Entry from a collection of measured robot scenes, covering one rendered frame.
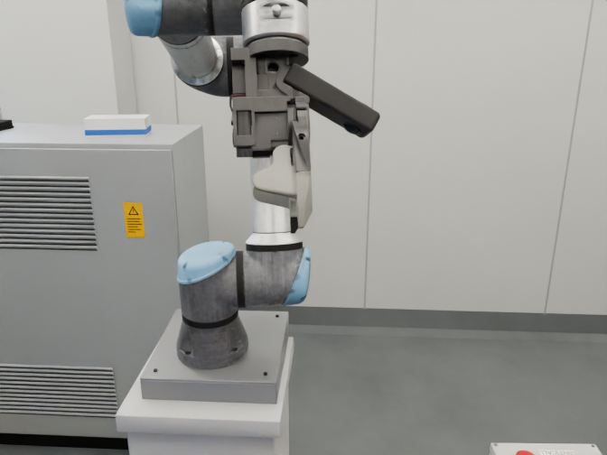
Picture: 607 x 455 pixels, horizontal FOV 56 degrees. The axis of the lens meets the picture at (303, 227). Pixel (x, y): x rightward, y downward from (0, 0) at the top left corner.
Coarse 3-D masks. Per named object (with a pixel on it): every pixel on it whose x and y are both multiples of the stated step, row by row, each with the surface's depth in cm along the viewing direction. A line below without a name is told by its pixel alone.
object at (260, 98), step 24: (240, 48) 61; (264, 48) 60; (288, 48) 60; (240, 72) 63; (264, 72) 62; (240, 96) 62; (264, 96) 62; (288, 96) 60; (240, 120) 60; (264, 120) 60; (288, 120) 60; (240, 144) 59; (264, 144) 59; (288, 144) 61
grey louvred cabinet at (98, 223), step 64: (64, 128) 250; (192, 128) 250; (0, 192) 223; (64, 192) 222; (128, 192) 220; (192, 192) 246; (0, 256) 232; (64, 256) 231; (128, 256) 229; (0, 320) 242; (64, 320) 240; (128, 320) 238; (0, 384) 253; (64, 384) 250; (128, 384) 249
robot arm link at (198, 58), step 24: (144, 0) 69; (168, 0) 69; (192, 0) 69; (144, 24) 71; (168, 24) 71; (192, 24) 71; (168, 48) 82; (192, 48) 82; (216, 48) 103; (192, 72) 98; (216, 72) 104
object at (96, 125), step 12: (84, 120) 226; (96, 120) 227; (108, 120) 227; (120, 120) 227; (132, 120) 228; (144, 120) 228; (96, 132) 228; (108, 132) 228; (120, 132) 229; (132, 132) 229; (144, 132) 230
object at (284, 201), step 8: (256, 192) 68; (264, 192) 68; (264, 200) 68; (272, 200) 68; (280, 200) 68; (288, 200) 68; (288, 208) 69; (296, 208) 68; (296, 216) 68; (296, 224) 68
